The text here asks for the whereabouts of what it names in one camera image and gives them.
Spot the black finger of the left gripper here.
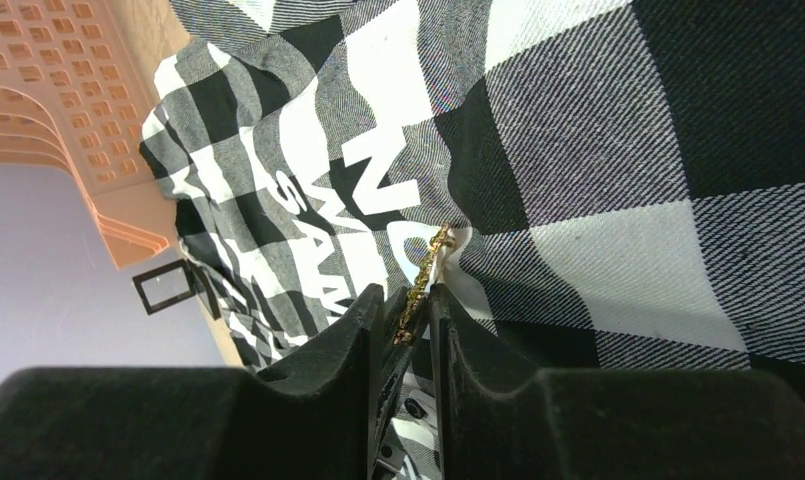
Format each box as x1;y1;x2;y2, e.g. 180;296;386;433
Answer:
368;286;423;479

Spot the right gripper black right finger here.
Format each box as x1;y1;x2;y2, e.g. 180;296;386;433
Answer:
428;285;805;479

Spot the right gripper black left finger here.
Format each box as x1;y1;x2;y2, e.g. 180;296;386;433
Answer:
0;284;384;479

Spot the gold glitter brooch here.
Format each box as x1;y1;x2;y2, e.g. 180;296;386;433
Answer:
393;222;457;346

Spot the black white plaid shirt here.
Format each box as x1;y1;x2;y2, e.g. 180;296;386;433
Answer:
140;1;805;404

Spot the orange plastic file organizer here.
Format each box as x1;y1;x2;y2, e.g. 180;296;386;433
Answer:
0;1;177;268

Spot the small black frame stand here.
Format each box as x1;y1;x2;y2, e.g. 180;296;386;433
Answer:
132;259;221;320

